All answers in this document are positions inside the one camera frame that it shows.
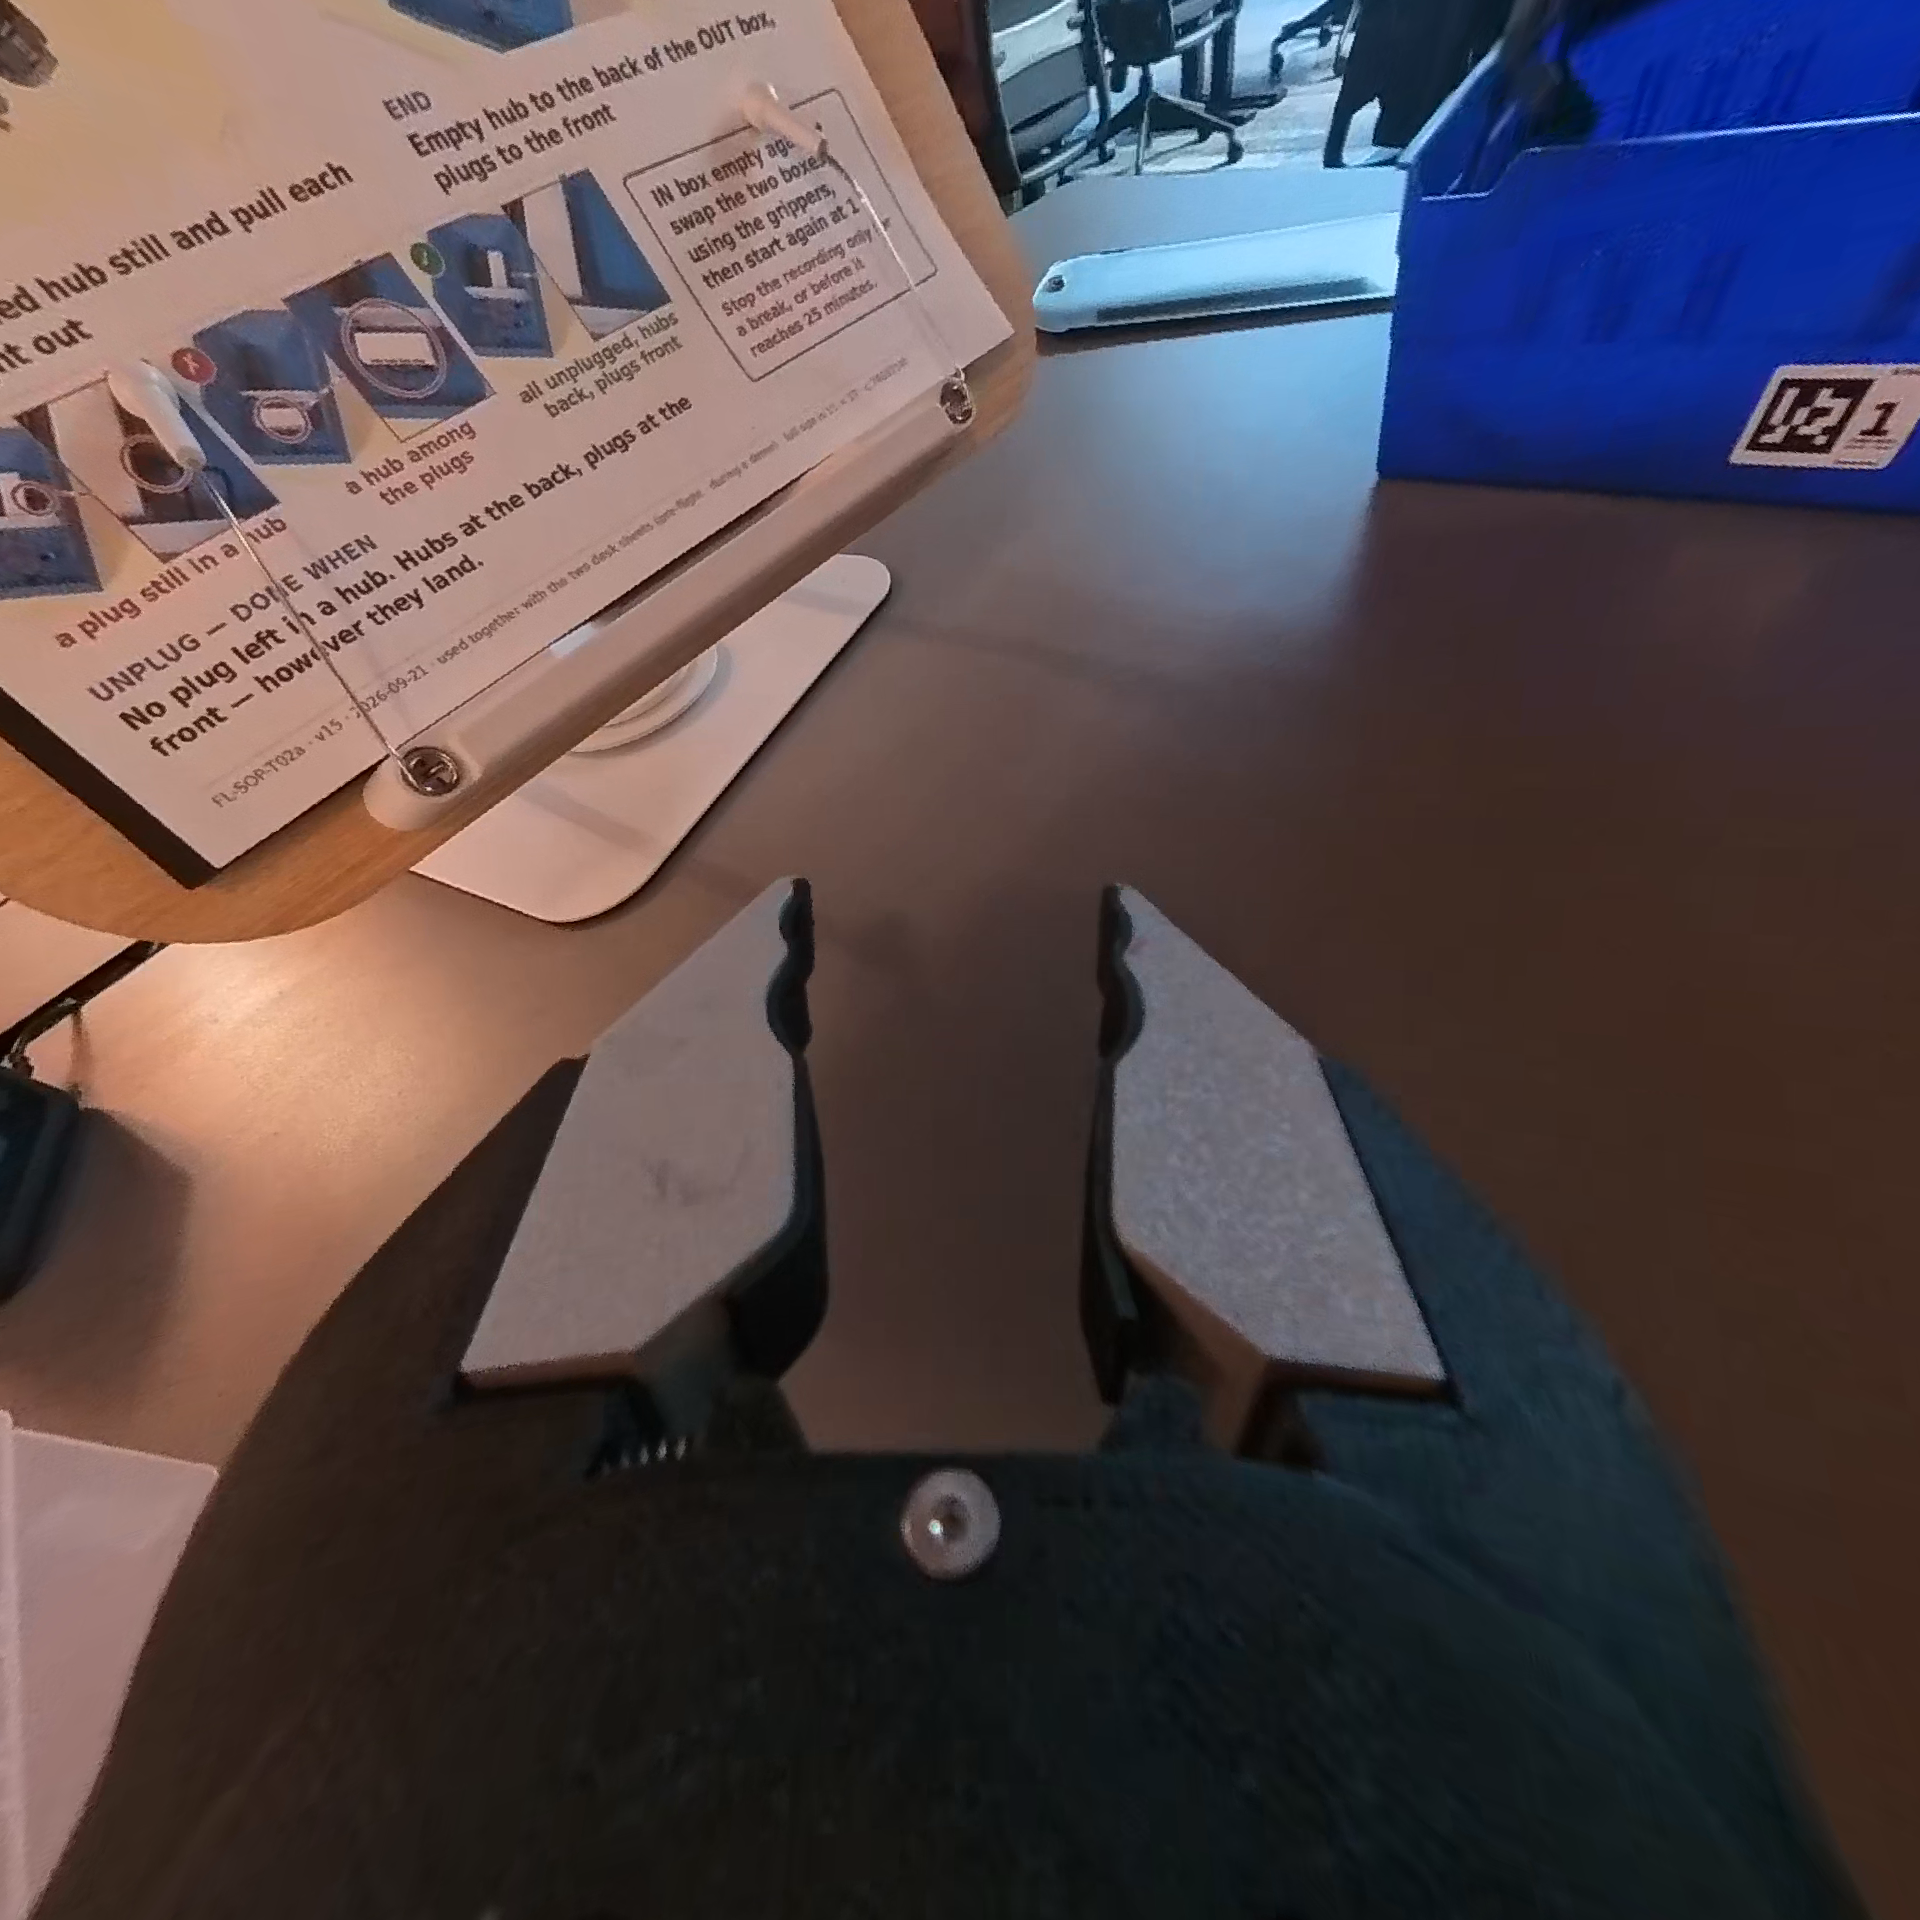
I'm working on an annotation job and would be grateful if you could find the blue plastic box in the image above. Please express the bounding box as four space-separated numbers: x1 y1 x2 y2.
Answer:
1376 0 1920 519

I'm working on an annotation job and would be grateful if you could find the grey mesh office chair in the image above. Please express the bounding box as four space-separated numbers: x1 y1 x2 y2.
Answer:
990 0 1120 189

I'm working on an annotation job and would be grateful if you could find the thin black cable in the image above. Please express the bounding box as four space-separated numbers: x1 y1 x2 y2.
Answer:
0 942 159 1059

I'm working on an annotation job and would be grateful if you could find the white stand base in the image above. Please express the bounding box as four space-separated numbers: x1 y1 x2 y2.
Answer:
411 555 893 924

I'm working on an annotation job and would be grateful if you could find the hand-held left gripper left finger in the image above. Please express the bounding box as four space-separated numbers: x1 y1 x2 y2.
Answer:
457 878 829 1403

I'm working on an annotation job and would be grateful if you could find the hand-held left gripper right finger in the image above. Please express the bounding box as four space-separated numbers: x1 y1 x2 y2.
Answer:
1079 881 1449 1448

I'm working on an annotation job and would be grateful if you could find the white flat device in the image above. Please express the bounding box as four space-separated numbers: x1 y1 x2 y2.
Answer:
1030 247 1402 335

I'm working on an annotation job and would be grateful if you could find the printed instruction sheet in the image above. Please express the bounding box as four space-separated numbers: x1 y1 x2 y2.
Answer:
0 0 1014 887

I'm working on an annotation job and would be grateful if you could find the black office chair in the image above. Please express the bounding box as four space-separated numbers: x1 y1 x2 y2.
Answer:
1095 0 1249 169

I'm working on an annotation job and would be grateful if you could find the wooden sign board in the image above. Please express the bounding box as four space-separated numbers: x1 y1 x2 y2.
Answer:
0 0 1040 945

